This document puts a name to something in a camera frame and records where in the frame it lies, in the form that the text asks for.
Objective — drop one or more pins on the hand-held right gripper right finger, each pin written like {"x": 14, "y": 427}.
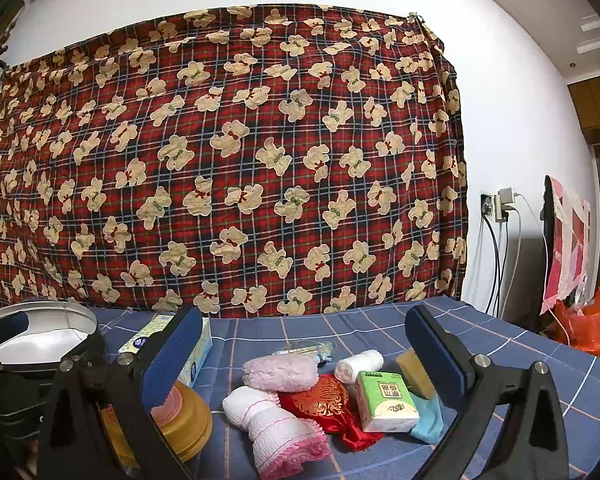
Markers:
{"x": 432, "y": 360}

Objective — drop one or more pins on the pink towel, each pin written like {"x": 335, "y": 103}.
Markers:
{"x": 280, "y": 372}

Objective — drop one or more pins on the light blue cloth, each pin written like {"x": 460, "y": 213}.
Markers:
{"x": 430, "y": 425}

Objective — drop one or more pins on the wall socket with chargers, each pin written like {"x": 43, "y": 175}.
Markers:
{"x": 505, "y": 200}

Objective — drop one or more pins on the yellow-brown sponge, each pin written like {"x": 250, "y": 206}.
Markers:
{"x": 412, "y": 375}

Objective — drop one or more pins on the blue checked bedsheet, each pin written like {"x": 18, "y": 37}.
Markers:
{"x": 505, "y": 340}

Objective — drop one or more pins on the clear plastic packet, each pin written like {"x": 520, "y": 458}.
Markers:
{"x": 305, "y": 347}

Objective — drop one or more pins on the red embroidered satin cloth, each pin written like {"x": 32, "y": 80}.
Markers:
{"x": 320, "y": 400}

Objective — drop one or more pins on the floral tissue box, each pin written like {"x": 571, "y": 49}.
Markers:
{"x": 139, "y": 336}

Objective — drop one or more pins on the orange plastic bag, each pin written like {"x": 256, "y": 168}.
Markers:
{"x": 585, "y": 325}

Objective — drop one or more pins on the white bucket with metal rim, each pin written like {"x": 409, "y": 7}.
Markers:
{"x": 35, "y": 345}

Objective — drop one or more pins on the black monitor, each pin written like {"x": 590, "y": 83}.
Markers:
{"x": 549, "y": 240}

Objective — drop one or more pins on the green tissue packet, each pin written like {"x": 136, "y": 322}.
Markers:
{"x": 385, "y": 400}

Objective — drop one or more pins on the yellow roll with pink centre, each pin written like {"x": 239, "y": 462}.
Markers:
{"x": 190, "y": 425}

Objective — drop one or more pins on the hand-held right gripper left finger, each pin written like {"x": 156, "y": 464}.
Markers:
{"x": 172, "y": 355}

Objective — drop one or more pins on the white plastic-wrapped roll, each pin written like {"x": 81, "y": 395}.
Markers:
{"x": 357, "y": 366}

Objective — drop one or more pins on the white and pink lace cloth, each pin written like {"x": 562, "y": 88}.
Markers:
{"x": 275, "y": 430}

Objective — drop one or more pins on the bear-print red plaid cloth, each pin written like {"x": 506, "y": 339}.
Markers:
{"x": 230, "y": 160}

